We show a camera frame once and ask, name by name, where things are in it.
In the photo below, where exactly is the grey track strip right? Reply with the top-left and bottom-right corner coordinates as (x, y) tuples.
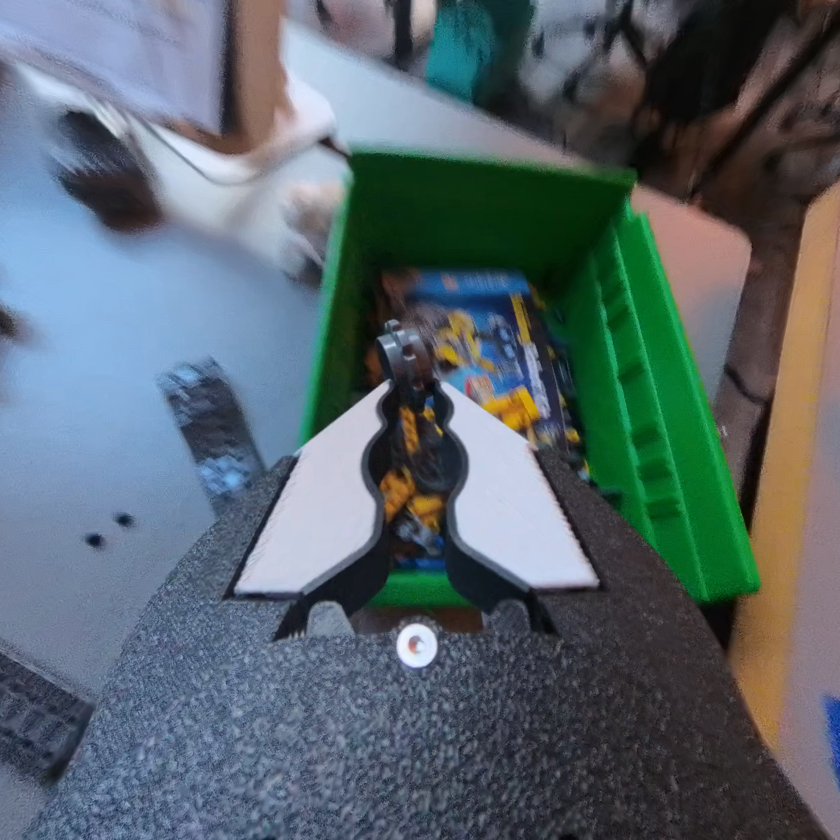
(157, 357), (266, 513)

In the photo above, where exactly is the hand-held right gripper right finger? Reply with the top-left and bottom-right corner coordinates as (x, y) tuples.
(433, 381), (601, 616)

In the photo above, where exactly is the robot kit instruction booklet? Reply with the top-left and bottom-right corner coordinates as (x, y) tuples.
(381, 269), (585, 460)

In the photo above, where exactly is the green plastic bin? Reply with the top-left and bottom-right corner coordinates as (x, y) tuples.
(298, 151), (762, 608)

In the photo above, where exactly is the grey toothed wheel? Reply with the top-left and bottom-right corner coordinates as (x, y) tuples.
(375, 319), (434, 408)

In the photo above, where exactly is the printed instruction sheet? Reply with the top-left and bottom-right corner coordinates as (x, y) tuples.
(0, 0), (231, 132)

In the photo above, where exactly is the instruction sheet on stand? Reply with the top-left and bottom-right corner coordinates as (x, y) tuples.
(0, 0), (349, 188)

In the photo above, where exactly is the crumpled white tissue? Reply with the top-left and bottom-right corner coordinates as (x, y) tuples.
(276, 184), (349, 283)

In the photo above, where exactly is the flat grey track strip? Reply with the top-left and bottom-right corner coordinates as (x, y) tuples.
(0, 650), (96, 785)

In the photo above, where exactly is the adjacent grey desk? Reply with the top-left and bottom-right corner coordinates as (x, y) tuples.
(728, 184), (840, 821)

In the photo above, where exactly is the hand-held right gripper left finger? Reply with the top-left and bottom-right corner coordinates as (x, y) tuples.
(233, 381), (396, 611)

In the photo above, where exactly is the teal box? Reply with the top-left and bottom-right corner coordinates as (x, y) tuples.
(425, 0), (536, 106)

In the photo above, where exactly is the grey building block assembly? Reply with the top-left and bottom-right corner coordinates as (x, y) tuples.
(56, 108), (165, 231)

